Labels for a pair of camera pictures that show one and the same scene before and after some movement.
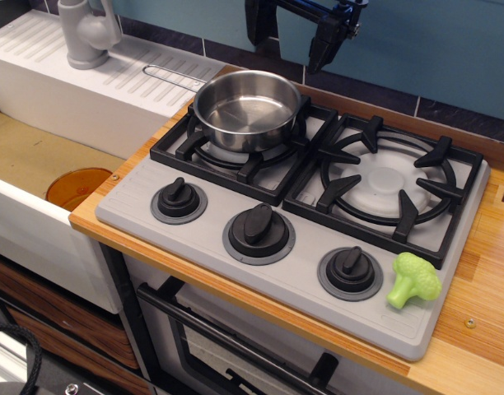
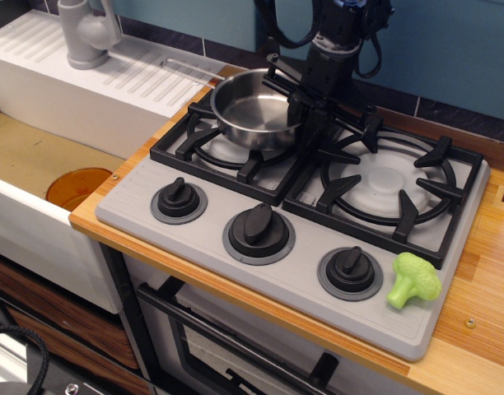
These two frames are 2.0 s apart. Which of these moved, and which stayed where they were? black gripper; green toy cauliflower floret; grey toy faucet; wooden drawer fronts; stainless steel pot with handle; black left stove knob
Moved: black gripper; stainless steel pot with handle
Stayed: wooden drawer fronts; green toy cauliflower floret; black left stove knob; grey toy faucet
